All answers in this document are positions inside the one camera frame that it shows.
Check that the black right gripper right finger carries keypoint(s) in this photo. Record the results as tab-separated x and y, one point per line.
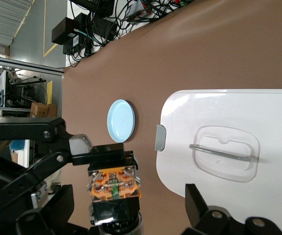
197	213

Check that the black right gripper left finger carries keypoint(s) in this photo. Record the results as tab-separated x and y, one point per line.
62	208

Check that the black orange switch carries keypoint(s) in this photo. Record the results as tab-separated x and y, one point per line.
116	213

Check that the blue cloth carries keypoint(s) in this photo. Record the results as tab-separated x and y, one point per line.
19	144

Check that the brown cardboard box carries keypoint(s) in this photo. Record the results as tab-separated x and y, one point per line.
39	110
52	110

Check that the metal shelf rack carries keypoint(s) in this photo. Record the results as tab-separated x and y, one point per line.
8	85

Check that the aluminium beam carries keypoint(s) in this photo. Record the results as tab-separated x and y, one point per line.
20	64

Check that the small taped cardboard box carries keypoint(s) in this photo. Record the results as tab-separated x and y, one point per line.
1	50

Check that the light blue round plate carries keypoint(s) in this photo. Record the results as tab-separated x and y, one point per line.
121	120

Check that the black labelled power adapter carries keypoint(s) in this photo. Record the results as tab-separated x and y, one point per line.
69	46

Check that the white lidded storage box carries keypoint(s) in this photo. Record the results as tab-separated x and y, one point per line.
229	117

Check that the dark brown box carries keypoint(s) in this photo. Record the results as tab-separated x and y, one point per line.
64	30

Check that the brown table mat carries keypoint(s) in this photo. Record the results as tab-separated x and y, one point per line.
180	61

